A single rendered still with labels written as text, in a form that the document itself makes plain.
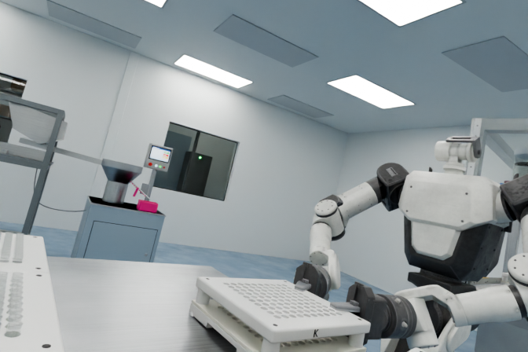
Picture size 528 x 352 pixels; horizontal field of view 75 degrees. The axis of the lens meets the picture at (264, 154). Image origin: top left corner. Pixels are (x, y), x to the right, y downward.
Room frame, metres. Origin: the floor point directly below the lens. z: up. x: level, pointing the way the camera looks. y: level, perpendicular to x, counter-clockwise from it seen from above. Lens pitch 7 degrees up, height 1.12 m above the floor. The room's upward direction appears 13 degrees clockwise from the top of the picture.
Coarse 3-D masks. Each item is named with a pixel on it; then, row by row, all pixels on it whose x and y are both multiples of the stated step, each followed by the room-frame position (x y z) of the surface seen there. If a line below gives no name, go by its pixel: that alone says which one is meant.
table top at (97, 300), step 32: (64, 288) 0.70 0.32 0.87; (96, 288) 0.74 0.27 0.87; (128, 288) 0.78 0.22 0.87; (160, 288) 0.83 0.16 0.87; (192, 288) 0.88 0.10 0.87; (64, 320) 0.58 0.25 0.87; (96, 320) 0.60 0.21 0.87; (128, 320) 0.63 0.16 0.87; (160, 320) 0.66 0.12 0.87; (192, 320) 0.69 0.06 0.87
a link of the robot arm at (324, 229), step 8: (336, 216) 1.18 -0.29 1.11; (312, 224) 1.21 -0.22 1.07; (320, 224) 1.17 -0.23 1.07; (328, 224) 1.19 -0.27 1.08; (336, 224) 1.19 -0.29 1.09; (312, 232) 1.16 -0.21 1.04; (320, 232) 1.14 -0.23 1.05; (328, 232) 1.15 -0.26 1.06; (336, 232) 1.21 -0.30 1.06; (344, 232) 1.23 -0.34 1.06; (312, 240) 1.13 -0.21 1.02; (320, 240) 1.11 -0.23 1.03; (328, 240) 1.13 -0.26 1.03; (328, 248) 1.10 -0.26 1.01
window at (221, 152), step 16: (176, 128) 5.94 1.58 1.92; (176, 144) 5.97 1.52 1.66; (192, 144) 6.11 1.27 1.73; (208, 144) 6.24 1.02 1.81; (224, 144) 6.38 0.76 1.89; (176, 160) 6.00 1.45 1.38; (192, 160) 6.14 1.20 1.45; (208, 160) 6.28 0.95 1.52; (224, 160) 6.42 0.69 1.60; (160, 176) 5.91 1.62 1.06; (176, 176) 6.04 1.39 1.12; (192, 176) 6.17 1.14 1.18; (208, 176) 6.31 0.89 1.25; (224, 176) 6.45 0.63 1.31; (192, 192) 6.21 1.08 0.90; (208, 192) 6.35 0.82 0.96; (224, 192) 6.49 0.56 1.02
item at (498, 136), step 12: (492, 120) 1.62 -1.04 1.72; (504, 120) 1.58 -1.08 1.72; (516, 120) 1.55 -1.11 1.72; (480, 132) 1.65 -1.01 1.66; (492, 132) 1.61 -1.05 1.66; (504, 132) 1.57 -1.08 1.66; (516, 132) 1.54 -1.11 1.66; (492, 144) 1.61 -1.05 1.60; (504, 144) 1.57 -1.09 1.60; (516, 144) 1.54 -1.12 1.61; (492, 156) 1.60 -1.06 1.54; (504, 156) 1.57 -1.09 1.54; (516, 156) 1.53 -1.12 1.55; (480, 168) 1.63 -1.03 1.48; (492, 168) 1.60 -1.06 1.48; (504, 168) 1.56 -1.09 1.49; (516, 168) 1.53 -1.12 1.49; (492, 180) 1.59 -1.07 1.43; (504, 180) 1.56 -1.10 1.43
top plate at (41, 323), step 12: (24, 276) 0.52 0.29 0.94; (36, 276) 0.53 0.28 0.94; (48, 276) 0.54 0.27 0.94; (24, 288) 0.48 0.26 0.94; (36, 288) 0.48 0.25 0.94; (48, 288) 0.49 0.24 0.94; (24, 300) 0.44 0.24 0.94; (36, 300) 0.45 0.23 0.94; (48, 300) 0.46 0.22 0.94; (24, 312) 0.41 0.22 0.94; (36, 312) 0.42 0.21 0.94; (48, 312) 0.43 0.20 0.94; (24, 324) 0.39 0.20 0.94; (36, 324) 0.39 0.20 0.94; (48, 324) 0.40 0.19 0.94; (0, 336) 0.35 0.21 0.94; (24, 336) 0.36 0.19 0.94; (36, 336) 0.37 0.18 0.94; (48, 336) 0.37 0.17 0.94; (60, 336) 0.38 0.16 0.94; (0, 348) 0.34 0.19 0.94; (12, 348) 0.34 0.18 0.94; (24, 348) 0.34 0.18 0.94; (36, 348) 0.35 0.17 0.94; (48, 348) 0.35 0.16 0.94; (60, 348) 0.36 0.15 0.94
